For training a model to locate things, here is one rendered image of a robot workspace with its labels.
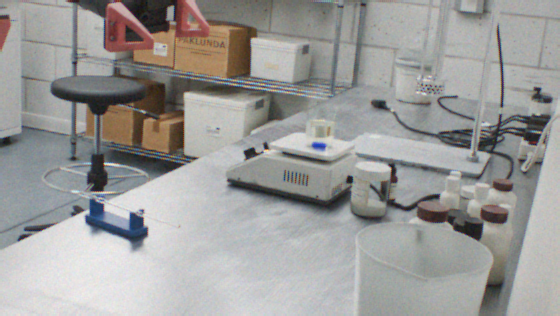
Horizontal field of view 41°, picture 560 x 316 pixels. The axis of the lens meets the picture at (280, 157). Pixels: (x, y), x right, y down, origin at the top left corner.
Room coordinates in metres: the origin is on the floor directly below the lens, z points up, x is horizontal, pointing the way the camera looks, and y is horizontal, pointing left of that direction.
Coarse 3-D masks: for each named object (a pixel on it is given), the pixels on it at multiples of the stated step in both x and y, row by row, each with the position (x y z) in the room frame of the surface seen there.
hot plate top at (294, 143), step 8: (288, 136) 1.31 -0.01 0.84; (296, 136) 1.32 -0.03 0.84; (304, 136) 1.32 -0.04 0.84; (272, 144) 1.24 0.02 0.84; (280, 144) 1.25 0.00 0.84; (288, 144) 1.25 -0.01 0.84; (296, 144) 1.26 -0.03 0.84; (336, 144) 1.28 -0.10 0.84; (344, 144) 1.29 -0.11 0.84; (352, 144) 1.29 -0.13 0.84; (288, 152) 1.23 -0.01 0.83; (296, 152) 1.22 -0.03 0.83; (304, 152) 1.22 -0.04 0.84; (312, 152) 1.21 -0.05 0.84; (320, 152) 1.22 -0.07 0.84; (328, 152) 1.22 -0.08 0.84; (336, 152) 1.23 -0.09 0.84; (344, 152) 1.25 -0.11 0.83; (328, 160) 1.20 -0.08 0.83
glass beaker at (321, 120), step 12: (312, 108) 1.23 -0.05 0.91; (324, 108) 1.27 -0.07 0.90; (336, 108) 1.26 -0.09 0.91; (312, 120) 1.23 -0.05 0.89; (324, 120) 1.23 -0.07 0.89; (336, 120) 1.25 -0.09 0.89; (312, 132) 1.23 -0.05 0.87; (324, 132) 1.23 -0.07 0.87; (312, 144) 1.23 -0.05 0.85; (324, 144) 1.23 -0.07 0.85
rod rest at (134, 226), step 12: (96, 204) 1.04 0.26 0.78; (84, 216) 1.03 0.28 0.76; (96, 216) 1.03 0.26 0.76; (108, 216) 1.03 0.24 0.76; (120, 216) 1.04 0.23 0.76; (132, 216) 0.99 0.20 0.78; (108, 228) 1.01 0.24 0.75; (120, 228) 0.99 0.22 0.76; (132, 228) 0.99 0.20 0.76; (144, 228) 1.00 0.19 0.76
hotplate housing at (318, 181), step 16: (256, 160) 1.25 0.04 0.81; (272, 160) 1.23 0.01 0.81; (288, 160) 1.23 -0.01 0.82; (304, 160) 1.22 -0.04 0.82; (320, 160) 1.22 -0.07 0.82; (336, 160) 1.24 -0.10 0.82; (352, 160) 1.28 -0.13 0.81; (240, 176) 1.26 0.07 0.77; (256, 176) 1.25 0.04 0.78; (272, 176) 1.23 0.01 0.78; (288, 176) 1.22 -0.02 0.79; (304, 176) 1.21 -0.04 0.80; (320, 176) 1.20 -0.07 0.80; (336, 176) 1.21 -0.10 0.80; (352, 176) 1.27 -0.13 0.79; (272, 192) 1.24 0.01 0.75; (288, 192) 1.22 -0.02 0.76; (304, 192) 1.21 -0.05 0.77; (320, 192) 1.20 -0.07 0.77; (336, 192) 1.22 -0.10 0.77
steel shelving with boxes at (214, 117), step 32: (320, 0) 3.36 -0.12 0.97; (352, 0) 3.46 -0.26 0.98; (96, 32) 3.78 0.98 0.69; (160, 32) 3.74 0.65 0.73; (224, 32) 3.54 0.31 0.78; (256, 32) 3.81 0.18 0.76; (128, 64) 3.71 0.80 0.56; (160, 64) 3.74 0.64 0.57; (192, 64) 3.60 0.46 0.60; (224, 64) 3.54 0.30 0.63; (256, 64) 3.61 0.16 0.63; (288, 64) 3.53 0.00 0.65; (160, 96) 3.94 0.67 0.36; (192, 96) 3.61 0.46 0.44; (224, 96) 3.65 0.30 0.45; (256, 96) 3.73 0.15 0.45; (320, 96) 3.35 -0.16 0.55; (128, 128) 3.74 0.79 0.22; (160, 128) 3.67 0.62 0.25; (192, 128) 3.61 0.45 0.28; (224, 128) 3.55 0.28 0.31; (256, 128) 3.67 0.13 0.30; (192, 160) 3.57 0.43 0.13
